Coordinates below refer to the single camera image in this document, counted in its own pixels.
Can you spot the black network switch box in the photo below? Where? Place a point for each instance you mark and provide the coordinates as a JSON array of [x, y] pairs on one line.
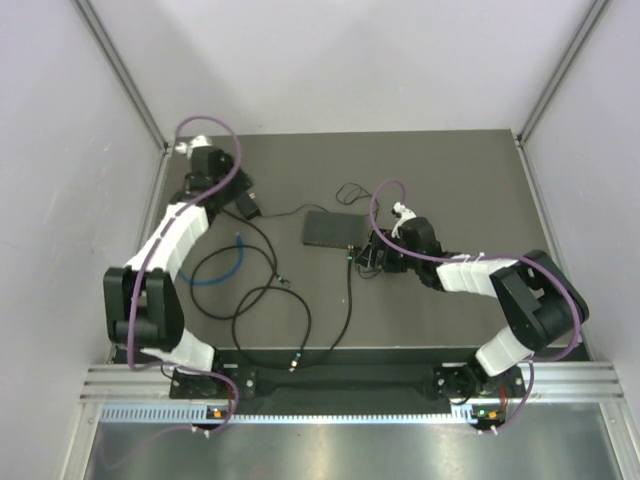
[[333, 230]]

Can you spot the right aluminium frame post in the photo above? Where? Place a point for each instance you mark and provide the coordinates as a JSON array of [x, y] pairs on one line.
[[577, 42]]

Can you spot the black power adapter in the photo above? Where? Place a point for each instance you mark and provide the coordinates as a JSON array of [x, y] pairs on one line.
[[247, 206]]

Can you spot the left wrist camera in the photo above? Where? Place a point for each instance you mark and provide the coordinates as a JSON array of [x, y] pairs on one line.
[[205, 157]]

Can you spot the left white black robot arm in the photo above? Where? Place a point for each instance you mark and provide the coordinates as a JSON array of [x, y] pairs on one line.
[[142, 307]]

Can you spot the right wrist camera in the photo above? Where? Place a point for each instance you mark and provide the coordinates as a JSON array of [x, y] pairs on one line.
[[414, 232]]

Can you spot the aluminium frame post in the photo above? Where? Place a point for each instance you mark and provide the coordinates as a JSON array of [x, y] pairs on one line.
[[99, 33], [577, 42]]

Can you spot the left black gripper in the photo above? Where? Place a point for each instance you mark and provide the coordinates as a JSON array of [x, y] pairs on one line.
[[243, 183]]

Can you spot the left aluminium frame post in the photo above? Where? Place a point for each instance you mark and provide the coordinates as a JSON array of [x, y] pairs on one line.
[[99, 33]]

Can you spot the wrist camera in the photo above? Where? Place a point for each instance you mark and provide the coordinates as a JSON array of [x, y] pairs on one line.
[[205, 157], [414, 232]]

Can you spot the front aluminium frame rail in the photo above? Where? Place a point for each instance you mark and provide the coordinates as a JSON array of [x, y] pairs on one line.
[[565, 382]]

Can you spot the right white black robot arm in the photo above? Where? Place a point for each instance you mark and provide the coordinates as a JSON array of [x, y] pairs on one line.
[[540, 305]]

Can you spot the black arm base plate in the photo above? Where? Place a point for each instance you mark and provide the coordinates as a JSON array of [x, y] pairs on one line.
[[435, 374]]

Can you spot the grey slotted cable duct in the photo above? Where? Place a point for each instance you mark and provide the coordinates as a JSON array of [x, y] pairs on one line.
[[205, 414]]

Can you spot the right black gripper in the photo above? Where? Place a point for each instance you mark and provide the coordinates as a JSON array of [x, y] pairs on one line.
[[369, 258]]

